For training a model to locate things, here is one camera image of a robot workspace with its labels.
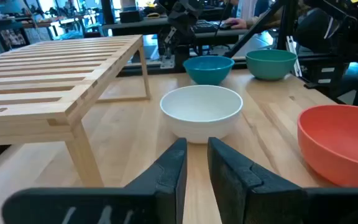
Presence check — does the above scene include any black right table frame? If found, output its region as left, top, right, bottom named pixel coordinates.
left=118, top=0, right=358, bottom=77

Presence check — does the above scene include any person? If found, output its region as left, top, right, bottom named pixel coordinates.
left=224, top=0, right=310, bottom=30

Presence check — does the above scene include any black keyboard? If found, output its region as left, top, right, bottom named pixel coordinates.
left=193, top=20, right=221, bottom=34

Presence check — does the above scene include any cluttered workbench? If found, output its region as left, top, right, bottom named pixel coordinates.
left=0, top=0, right=102, bottom=43

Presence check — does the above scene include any wooden slatted shelf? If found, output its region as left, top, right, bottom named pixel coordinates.
left=0, top=34, right=152, bottom=187

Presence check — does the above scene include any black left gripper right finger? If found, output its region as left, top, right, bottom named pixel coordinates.
left=207, top=137, right=358, bottom=224

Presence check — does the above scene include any dark teal green bowl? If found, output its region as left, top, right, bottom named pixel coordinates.
left=246, top=49, right=298, bottom=81

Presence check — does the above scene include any white bowl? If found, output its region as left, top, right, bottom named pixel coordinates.
left=159, top=85, right=244, bottom=144

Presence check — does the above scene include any grey desk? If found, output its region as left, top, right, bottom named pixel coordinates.
left=103, top=16, right=249, bottom=37

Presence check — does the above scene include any orange-red bowl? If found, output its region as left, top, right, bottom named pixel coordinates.
left=297, top=105, right=358, bottom=188

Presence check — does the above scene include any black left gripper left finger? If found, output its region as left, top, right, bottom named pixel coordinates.
left=1, top=138, right=188, bottom=224

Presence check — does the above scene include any cyan blue bowl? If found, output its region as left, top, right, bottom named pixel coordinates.
left=183, top=55, right=235, bottom=86

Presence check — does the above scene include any black equipment box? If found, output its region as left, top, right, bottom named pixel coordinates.
left=300, top=60, right=348, bottom=90

